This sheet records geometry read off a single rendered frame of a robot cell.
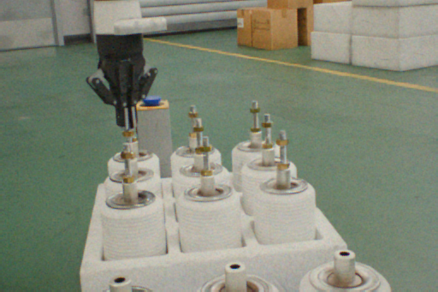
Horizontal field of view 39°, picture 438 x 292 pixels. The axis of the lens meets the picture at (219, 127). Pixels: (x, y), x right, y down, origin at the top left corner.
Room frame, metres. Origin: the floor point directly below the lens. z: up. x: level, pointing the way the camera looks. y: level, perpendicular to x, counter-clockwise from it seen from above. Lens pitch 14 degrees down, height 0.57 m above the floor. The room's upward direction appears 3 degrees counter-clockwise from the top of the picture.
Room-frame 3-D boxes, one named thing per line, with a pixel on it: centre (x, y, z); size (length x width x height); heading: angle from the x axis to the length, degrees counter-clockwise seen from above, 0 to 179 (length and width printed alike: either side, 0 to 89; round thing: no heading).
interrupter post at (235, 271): (0.58, -0.01, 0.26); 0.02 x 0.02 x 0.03
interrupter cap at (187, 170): (1.00, 0.04, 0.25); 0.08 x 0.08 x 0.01
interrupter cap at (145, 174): (0.99, 0.15, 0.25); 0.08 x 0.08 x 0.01
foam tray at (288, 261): (1.00, 0.04, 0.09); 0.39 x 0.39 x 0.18; 6
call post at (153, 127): (1.28, 0.14, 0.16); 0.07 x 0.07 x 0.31; 6
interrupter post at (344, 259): (0.60, -0.13, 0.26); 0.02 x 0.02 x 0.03
